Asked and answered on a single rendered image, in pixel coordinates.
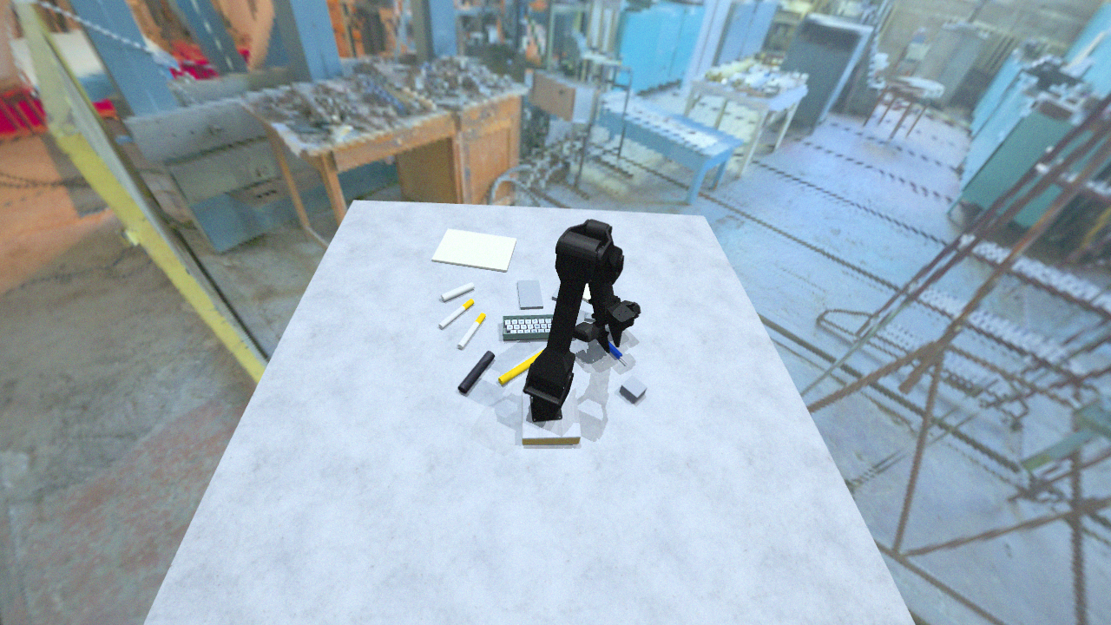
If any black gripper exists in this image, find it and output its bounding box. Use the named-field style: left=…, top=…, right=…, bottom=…
left=573, top=294, right=622, bottom=353

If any yellow rounded-end cylinder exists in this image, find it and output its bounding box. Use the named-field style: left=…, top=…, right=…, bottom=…
left=498, top=350, right=543, bottom=385

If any blue stylus with grey tip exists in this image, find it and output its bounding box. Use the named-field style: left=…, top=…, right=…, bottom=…
left=608, top=342, right=628, bottom=365

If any dark grey cylinder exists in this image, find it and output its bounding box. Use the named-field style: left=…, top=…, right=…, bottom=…
left=458, top=351, right=496, bottom=394

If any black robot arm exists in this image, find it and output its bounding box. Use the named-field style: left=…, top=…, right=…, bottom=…
left=523, top=219, right=640, bottom=422

